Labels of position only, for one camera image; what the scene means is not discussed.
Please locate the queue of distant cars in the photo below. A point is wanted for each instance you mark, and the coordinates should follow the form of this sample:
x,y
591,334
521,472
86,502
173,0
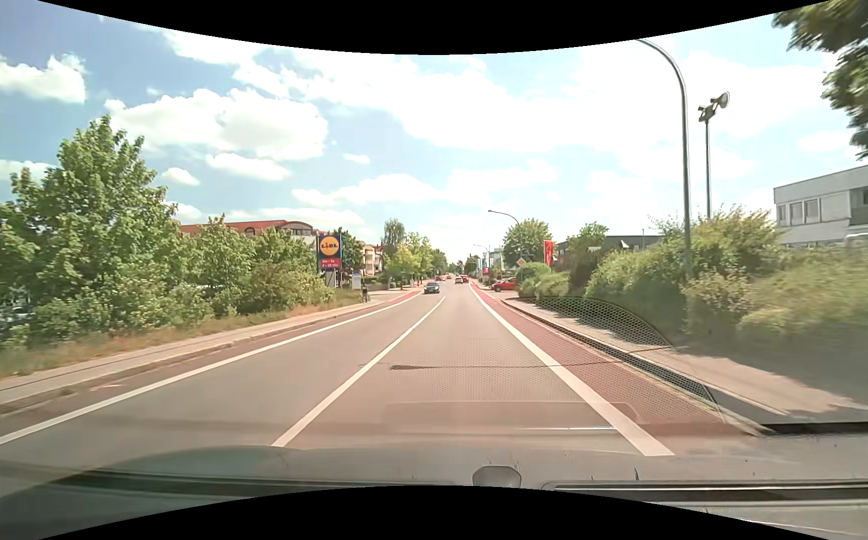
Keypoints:
x,y
458,279

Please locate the row of green trees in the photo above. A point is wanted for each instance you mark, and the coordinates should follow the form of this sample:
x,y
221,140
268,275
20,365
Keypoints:
x,y
103,240
411,255

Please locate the pale building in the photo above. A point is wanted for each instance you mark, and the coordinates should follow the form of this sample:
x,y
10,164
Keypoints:
x,y
371,259

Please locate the red car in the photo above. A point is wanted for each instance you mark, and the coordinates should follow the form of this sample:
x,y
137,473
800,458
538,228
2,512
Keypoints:
x,y
506,284

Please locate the grey asphalt road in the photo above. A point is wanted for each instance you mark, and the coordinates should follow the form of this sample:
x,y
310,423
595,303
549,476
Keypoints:
x,y
411,352

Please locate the tall shop sign pylon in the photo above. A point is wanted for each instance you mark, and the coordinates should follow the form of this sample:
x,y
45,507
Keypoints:
x,y
329,253

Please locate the red banner flag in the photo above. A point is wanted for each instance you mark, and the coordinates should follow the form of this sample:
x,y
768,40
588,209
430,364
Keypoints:
x,y
548,252

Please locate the red-roofed building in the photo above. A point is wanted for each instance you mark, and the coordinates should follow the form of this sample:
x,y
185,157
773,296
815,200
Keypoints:
x,y
269,226

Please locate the red cycle lane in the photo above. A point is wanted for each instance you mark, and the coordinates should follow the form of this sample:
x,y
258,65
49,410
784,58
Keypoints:
x,y
591,360

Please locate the road markings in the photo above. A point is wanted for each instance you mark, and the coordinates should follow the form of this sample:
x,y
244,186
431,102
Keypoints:
x,y
582,390

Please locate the low grey building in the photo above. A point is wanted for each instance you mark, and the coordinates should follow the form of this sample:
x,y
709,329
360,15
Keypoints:
x,y
629,242

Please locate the car's own bonnet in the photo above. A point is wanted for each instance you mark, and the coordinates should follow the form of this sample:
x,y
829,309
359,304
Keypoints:
x,y
253,472

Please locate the floodlight pole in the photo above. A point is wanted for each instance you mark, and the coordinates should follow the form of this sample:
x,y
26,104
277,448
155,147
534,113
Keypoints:
x,y
708,157

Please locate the green hedge bushes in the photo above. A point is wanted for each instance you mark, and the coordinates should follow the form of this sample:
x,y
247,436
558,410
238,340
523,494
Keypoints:
x,y
741,285

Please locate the grey paved pavement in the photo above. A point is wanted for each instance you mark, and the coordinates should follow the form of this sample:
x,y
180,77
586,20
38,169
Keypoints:
x,y
734,379
133,358

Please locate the dry grass verge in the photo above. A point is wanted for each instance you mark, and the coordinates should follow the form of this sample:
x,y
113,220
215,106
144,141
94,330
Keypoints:
x,y
66,349

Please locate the grey flat-roofed building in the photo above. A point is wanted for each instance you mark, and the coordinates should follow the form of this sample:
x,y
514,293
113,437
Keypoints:
x,y
831,206

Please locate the large green tree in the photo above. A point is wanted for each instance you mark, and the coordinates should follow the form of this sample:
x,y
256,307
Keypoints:
x,y
865,82

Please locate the curved grey lamp post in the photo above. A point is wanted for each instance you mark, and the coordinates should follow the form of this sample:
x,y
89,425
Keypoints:
x,y
509,217
684,187

